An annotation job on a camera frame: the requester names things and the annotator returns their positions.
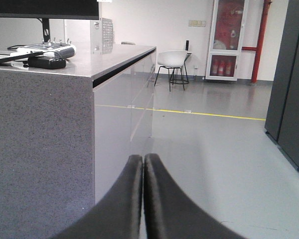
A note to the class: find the white shell chair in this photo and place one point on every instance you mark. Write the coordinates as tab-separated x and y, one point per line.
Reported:
174	62

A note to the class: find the white remote controller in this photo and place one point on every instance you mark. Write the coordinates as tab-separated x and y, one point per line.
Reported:
51	49

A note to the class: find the black pouch case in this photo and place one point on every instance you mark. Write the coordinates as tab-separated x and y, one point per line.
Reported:
46	62

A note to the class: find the black monitor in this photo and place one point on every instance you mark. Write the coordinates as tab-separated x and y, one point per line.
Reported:
50	9

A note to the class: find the silver perforated box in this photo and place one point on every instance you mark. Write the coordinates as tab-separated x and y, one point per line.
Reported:
101	36

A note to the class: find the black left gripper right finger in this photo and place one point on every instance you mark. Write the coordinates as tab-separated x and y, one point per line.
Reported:
170	213

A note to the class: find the red vertical pipe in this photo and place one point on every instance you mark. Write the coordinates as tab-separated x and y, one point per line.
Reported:
260	41

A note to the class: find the grey stone kitchen island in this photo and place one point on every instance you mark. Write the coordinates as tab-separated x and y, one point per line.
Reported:
67	134

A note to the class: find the dark grey tall cabinet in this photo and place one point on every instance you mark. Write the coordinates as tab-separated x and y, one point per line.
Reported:
282	121

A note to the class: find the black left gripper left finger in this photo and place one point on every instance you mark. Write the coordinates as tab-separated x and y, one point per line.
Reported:
118	214

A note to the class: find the white fire extinguisher cabinet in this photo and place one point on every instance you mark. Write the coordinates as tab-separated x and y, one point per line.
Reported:
226	38

